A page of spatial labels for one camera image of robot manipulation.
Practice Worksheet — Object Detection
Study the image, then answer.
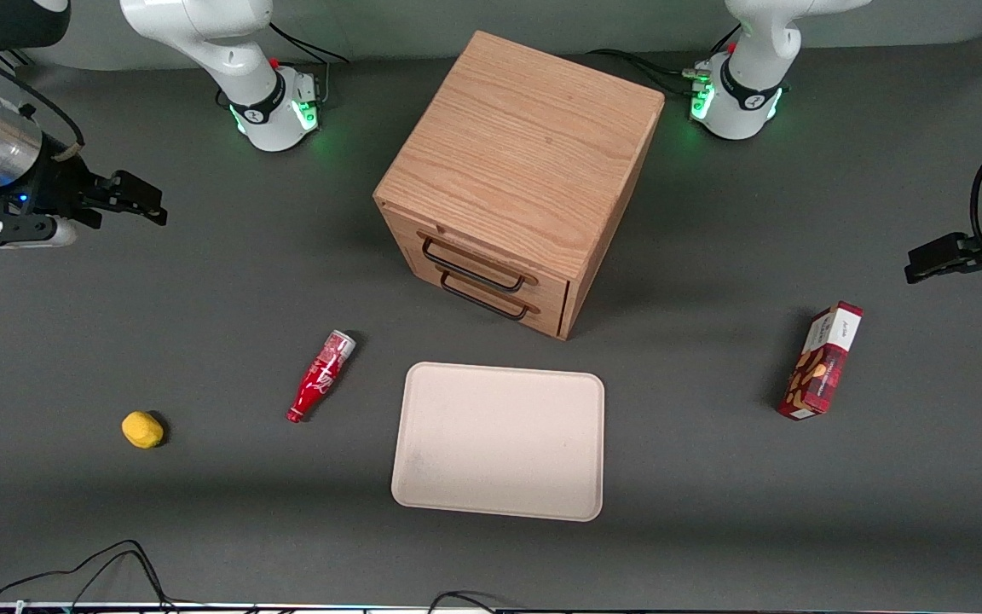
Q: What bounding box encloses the wooden drawer front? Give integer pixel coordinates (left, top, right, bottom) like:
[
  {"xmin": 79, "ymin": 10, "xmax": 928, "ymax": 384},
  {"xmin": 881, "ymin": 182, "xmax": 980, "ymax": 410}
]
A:
[
  {"xmin": 387, "ymin": 213, "xmax": 575, "ymax": 315},
  {"xmin": 406, "ymin": 251, "xmax": 570, "ymax": 339}
]

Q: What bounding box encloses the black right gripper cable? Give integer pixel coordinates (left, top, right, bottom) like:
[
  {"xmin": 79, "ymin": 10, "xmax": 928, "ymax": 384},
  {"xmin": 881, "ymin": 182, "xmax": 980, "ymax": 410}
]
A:
[{"xmin": 0, "ymin": 34, "xmax": 86, "ymax": 163}]

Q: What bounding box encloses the black metal drawer handle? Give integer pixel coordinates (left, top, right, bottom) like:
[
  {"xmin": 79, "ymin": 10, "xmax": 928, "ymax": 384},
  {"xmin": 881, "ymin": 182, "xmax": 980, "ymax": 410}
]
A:
[
  {"xmin": 420, "ymin": 236, "xmax": 529, "ymax": 293},
  {"xmin": 439, "ymin": 270, "xmax": 533, "ymax": 322}
]

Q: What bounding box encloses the black arm base cable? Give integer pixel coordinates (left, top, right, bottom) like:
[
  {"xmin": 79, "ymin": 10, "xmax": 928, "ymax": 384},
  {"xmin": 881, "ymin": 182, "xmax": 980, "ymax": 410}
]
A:
[
  {"xmin": 268, "ymin": 21, "xmax": 352, "ymax": 107},
  {"xmin": 585, "ymin": 26, "xmax": 744, "ymax": 99}
]

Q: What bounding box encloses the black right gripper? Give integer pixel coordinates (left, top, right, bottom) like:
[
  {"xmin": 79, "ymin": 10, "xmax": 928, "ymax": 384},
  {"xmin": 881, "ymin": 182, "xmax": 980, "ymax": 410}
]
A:
[{"xmin": 17, "ymin": 153, "xmax": 170, "ymax": 229}]

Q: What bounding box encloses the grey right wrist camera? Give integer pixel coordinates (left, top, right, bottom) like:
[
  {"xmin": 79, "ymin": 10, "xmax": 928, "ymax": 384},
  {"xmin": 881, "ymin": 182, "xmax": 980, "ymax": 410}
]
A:
[{"xmin": 0, "ymin": 213, "xmax": 79, "ymax": 251}]

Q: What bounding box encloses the black floor cable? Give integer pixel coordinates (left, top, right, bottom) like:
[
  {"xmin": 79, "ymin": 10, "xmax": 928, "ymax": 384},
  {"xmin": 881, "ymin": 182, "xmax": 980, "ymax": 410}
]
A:
[
  {"xmin": 0, "ymin": 539, "xmax": 178, "ymax": 614},
  {"xmin": 426, "ymin": 590, "xmax": 511, "ymax": 614}
]

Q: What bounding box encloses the red plaid shortbread box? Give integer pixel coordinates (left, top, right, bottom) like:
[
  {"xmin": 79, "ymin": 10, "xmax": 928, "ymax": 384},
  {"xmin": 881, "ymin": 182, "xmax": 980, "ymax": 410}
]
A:
[{"xmin": 777, "ymin": 301, "xmax": 865, "ymax": 421}]

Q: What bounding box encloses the black left arm base cable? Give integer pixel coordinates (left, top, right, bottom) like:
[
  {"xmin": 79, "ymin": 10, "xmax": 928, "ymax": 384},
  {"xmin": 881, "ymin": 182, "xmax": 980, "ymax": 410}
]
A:
[{"xmin": 585, "ymin": 26, "xmax": 744, "ymax": 99}]

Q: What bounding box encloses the black right arm base cable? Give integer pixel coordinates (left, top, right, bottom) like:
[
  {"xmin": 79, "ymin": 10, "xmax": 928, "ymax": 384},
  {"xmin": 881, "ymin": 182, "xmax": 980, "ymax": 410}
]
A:
[{"xmin": 268, "ymin": 21, "xmax": 352, "ymax": 107}]

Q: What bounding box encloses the yellow lemon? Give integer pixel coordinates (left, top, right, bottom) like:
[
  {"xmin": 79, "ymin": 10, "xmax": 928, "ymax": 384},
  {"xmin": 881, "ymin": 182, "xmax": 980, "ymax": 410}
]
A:
[{"xmin": 121, "ymin": 411, "xmax": 165, "ymax": 449}]

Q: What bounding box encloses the red coke bottle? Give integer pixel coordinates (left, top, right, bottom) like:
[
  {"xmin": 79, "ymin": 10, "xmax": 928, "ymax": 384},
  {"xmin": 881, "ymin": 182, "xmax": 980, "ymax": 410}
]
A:
[{"xmin": 286, "ymin": 329, "xmax": 358, "ymax": 425}]

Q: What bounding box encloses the wooden drawer cabinet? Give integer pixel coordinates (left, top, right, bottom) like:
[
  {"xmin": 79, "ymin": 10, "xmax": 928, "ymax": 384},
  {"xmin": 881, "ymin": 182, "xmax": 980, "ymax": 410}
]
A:
[{"xmin": 373, "ymin": 30, "xmax": 666, "ymax": 342}]

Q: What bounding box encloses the beige rectangular tray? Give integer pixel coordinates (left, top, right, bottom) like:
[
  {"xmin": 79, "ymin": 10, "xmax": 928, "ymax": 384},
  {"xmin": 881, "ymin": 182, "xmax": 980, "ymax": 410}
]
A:
[{"xmin": 390, "ymin": 362, "xmax": 607, "ymax": 523}]

